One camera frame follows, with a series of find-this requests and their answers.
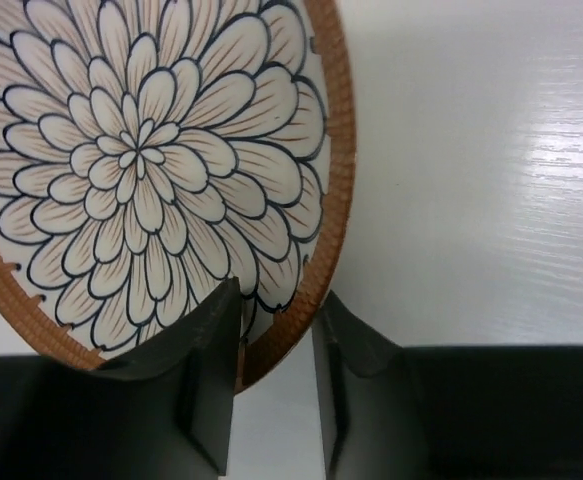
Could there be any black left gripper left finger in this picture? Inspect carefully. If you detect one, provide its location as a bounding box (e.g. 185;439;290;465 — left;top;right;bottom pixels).
0;279;242;479

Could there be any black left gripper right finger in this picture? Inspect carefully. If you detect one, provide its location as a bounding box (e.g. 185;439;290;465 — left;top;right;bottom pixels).
313;294;583;479

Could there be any brown lattice pattern plate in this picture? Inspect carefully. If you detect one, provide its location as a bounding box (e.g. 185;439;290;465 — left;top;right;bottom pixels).
0;1;356;391

